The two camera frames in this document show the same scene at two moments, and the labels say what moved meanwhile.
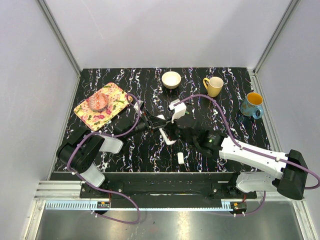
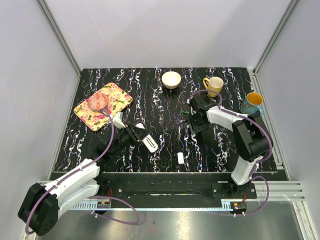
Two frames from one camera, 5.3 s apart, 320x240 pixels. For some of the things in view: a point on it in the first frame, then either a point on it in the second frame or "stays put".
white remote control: (167, 141) -> (149, 141)
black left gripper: (153, 122) -> (135, 133)
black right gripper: (171, 127) -> (193, 127)
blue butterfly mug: (252, 106) stays put
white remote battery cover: (180, 158) stays put
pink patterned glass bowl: (98, 101) stays put
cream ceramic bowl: (171, 80) stays put
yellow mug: (214, 86) stays put
